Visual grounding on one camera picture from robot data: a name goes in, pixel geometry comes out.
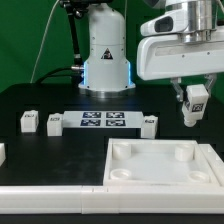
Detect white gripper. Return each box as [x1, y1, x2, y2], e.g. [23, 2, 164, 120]
[137, 28, 224, 102]

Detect white square table top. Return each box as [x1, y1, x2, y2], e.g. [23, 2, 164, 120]
[103, 139, 221, 186]

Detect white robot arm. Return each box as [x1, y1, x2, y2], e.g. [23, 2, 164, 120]
[80, 0, 224, 95]

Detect white right fence bar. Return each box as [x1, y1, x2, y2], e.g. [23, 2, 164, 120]
[200, 144, 224, 187]

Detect white fence bar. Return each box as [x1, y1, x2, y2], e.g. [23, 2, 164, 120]
[200, 144, 224, 187]
[0, 186, 224, 214]

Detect white plate with tags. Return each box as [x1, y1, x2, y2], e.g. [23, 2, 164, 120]
[63, 111, 143, 128]

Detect white front fence bar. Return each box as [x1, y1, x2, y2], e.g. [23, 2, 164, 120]
[0, 186, 224, 214]

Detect white left fence piece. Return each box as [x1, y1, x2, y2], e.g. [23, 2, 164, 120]
[0, 143, 6, 166]

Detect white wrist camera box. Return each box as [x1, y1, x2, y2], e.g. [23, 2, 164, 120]
[140, 10, 188, 36]

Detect black camera stand pole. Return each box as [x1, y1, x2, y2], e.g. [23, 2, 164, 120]
[59, 0, 88, 68]

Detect black cables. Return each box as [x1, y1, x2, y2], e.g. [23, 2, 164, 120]
[35, 64, 86, 84]

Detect white cable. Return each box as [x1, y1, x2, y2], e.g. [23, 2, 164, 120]
[30, 0, 60, 84]

